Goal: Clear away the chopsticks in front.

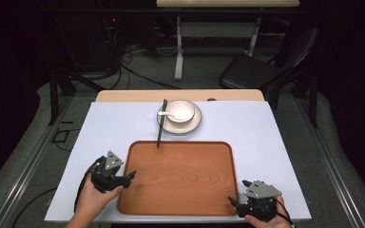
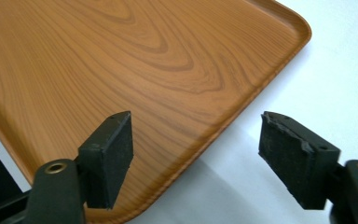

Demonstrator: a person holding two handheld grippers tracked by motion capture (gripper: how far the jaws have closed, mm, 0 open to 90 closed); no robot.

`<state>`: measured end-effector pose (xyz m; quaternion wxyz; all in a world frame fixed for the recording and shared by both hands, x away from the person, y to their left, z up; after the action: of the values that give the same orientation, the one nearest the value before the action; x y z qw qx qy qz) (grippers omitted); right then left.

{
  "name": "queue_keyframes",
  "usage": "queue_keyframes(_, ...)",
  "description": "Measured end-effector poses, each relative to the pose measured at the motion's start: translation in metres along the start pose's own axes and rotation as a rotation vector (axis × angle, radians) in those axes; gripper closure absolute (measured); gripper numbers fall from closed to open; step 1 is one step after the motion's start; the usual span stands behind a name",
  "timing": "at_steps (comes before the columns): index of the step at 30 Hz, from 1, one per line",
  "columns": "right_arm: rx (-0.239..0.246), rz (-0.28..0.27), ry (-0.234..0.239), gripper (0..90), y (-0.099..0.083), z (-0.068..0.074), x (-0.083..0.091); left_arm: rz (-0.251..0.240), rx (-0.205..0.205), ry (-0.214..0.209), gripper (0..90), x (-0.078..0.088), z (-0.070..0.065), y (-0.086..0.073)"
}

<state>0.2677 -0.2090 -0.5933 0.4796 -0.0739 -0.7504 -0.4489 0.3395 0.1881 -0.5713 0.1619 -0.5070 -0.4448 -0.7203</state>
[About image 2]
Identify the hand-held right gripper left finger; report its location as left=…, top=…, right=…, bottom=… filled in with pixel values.
left=76, top=110, right=134, bottom=210

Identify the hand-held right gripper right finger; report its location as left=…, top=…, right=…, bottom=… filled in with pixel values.
left=258, top=111, right=341, bottom=211

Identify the wood grain tray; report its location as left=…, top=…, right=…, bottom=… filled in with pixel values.
left=0, top=0, right=312, bottom=224

